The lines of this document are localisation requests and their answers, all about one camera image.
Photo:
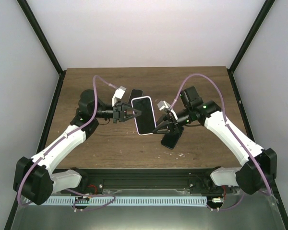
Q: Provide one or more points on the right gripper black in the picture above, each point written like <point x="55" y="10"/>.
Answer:
<point x="172" y="124"/>

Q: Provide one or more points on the black phone rear table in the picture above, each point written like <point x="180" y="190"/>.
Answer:
<point x="135" y="93"/>

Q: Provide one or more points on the light blue slotted cable duct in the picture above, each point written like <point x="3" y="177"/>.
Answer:
<point x="185" y="201"/>

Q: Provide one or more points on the metal sheet front panel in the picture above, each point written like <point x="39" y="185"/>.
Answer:
<point x="253" y="212"/>

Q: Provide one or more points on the left black frame post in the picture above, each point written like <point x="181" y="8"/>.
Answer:
<point x="25" y="7"/>

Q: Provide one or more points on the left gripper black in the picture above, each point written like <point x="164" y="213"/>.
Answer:
<point x="119" y="110"/>

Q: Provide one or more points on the black phone table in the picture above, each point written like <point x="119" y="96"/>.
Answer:
<point x="135" y="93"/>
<point x="170" y="140"/>

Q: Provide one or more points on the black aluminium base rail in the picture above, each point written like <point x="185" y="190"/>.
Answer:
<point x="206" y="181"/>

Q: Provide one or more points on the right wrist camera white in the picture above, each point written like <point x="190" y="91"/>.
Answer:
<point x="165" y="108"/>

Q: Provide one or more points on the right black frame post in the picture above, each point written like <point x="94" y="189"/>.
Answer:
<point x="266" y="7"/>

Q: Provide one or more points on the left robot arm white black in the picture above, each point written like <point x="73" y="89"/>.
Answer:
<point x="35" y="178"/>

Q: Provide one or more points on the black frame post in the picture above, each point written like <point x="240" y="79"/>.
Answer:
<point x="266" y="7"/>
<point x="25" y="7"/>

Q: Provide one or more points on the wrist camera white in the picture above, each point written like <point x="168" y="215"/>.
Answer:
<point x="118" y="94"/>
<point x="165" y="108"/>

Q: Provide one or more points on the phone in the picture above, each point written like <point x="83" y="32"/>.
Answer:
<point x="146" y="122"/>

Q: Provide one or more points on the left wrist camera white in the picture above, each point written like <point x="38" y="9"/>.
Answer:
<point x="118" y="94"/>

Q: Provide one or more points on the black phone front table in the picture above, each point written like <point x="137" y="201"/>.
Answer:
<point x="170" y="140"/>

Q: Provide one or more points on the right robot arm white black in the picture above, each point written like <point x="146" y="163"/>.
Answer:
<point x="257" y="165"/>

